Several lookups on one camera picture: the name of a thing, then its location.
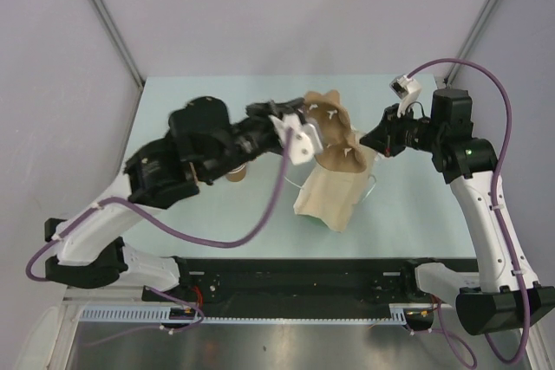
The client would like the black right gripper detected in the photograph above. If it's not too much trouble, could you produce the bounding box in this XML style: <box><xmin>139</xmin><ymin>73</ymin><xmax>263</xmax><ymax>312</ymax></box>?
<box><xmin>360</xmin><ymin>102</ymin><xmax>444</xmax><ymax>158</ymax></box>

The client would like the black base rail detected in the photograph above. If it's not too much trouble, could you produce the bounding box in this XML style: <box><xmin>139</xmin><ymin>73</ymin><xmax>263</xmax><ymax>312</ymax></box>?
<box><xmin>166</xmin><ymin>258</ymin><xmax>432</xmax><ymax>321</ymax></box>

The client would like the stack of brown paper cups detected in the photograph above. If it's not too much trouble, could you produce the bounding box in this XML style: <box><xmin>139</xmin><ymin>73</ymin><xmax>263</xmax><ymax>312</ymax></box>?
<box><xmin>225</xmin><ymin>164</ymin><xmax>247</xmax><ymax>183</ymax></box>

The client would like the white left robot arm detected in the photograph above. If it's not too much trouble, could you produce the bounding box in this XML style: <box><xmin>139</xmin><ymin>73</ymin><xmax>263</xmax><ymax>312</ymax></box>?
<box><xmin>43</xmin><ymin>96</ymin><xmax>314</xmax><ymax>301</ymax></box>

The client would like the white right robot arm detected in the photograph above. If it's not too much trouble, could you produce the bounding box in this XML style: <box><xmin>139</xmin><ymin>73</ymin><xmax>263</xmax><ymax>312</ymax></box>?
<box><xmin>360</xmin><ymin>88</ymin><xmax>554</xmax><ymax>335</ymax></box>

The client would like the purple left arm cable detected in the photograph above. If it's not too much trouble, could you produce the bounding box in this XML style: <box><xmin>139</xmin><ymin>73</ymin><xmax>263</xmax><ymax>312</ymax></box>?
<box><xmin>25</xmin><ymin>131</ymin><xmax>296</xmax><ymax>345</ymax></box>

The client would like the printed green paper bag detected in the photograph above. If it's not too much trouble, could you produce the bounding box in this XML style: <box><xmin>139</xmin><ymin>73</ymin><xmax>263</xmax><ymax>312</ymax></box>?
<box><xmin>293</xmin><ymin>146</ymin><xmax>377</xmax><ymax>232</ymax></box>

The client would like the white slotted cable duct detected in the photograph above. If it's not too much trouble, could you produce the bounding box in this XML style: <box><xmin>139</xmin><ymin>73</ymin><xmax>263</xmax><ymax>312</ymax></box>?
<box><xmin>80</xmin><ymin>306</ymin><xmax>407</xmax><ymax>326</ymax></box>

